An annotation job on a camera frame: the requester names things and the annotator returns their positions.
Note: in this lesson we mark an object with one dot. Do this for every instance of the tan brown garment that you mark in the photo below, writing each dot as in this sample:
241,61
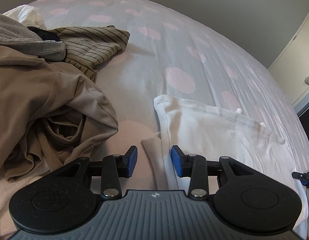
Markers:
49,112

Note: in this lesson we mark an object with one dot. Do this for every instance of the grey pink-dotted bed cover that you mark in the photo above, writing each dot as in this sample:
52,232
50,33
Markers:
167,54

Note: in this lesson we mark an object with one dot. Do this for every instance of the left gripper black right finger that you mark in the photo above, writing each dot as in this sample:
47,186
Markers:
241,197

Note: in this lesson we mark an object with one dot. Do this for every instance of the black garment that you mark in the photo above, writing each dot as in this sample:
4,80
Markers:
44,35

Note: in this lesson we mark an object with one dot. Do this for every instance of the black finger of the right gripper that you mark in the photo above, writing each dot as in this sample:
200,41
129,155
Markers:
302,177

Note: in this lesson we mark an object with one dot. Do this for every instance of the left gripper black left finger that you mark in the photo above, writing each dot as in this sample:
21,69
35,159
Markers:
71,195

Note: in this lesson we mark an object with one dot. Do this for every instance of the cream white garment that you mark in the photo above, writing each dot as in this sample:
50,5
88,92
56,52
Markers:
26,15

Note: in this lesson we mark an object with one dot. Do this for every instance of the olive striped garment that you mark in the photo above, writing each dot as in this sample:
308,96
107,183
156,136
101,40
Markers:
88,47

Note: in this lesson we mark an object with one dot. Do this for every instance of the grey ribbed knit garment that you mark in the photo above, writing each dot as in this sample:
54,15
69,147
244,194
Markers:
16,36

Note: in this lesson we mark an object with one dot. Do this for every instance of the dark wardrobe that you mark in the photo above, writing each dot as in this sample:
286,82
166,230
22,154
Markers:
302,110

